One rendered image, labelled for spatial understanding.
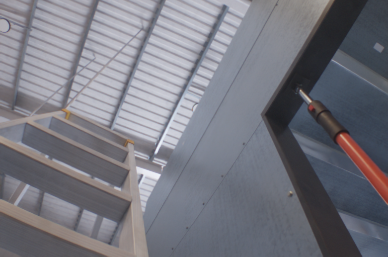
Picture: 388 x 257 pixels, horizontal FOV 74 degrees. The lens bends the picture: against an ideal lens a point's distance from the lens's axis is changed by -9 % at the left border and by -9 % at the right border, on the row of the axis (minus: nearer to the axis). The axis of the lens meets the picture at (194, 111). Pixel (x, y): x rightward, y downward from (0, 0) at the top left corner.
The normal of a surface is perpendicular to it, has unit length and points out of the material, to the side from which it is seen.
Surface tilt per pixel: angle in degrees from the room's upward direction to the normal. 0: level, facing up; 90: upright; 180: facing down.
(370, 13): 180
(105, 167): 180
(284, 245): 90
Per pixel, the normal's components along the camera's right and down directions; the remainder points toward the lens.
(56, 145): 0.00, 0.44
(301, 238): -0.90, -0.39
